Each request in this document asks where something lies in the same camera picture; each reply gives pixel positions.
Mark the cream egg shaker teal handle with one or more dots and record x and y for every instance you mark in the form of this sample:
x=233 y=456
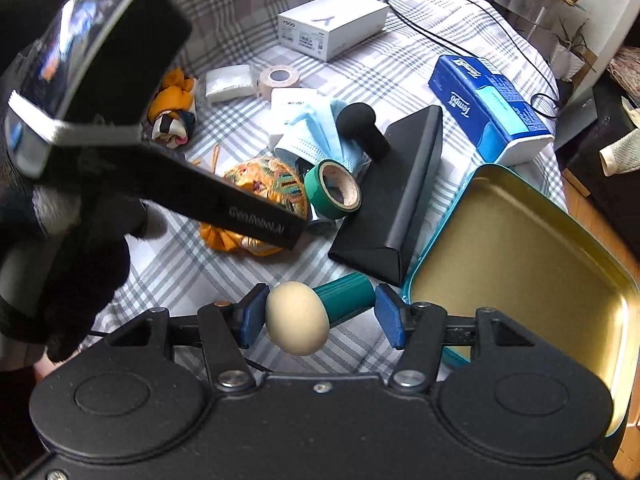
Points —
x=299 y=318

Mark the blue face mask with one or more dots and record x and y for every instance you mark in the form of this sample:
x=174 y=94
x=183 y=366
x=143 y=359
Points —
x=313 y=137

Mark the gold teal metal tin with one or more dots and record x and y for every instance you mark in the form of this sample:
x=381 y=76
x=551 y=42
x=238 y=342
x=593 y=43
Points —
x=504 y=245

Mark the white tissue packet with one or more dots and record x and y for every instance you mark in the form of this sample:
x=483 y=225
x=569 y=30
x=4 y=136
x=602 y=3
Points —
x=288 y=103

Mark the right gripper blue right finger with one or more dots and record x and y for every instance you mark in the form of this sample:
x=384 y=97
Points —
x=393 y=315

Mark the clear wrapped white packet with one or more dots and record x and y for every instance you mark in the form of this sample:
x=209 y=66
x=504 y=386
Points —
x=230 y=82

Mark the plaid bed cover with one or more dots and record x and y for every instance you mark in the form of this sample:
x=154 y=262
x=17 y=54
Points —
x=390 y=72

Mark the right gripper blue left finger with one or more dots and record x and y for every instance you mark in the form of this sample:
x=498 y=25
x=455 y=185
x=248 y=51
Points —
x=248 y=316

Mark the orange embroidered pouch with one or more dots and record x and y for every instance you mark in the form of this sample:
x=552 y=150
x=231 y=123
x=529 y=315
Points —
x=269 y=178

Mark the black triangular case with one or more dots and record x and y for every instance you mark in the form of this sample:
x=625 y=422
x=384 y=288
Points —
x=379 y=238

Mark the white Y500 box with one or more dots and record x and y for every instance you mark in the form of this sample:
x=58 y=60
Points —
x=324 y=29

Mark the green knit sweater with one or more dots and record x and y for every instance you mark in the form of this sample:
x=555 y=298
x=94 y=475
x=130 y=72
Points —
x=622 y=156

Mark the beige tape roll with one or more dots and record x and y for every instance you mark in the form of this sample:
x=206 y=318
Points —
x=277 y=77

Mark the blue Tempo tissue pack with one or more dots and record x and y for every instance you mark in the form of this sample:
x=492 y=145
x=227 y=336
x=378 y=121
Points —
x=490 y=111

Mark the black cabinet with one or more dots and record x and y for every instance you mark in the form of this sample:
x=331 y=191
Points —
x=597 y=146

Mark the black gloved left hand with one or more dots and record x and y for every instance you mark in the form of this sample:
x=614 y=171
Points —
x=63 y=256

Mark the black ball massage head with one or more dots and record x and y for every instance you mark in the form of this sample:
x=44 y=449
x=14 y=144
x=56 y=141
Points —
x=356 y=122

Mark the green tape roll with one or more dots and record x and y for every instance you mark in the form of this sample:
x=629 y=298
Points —
x=332 y=190

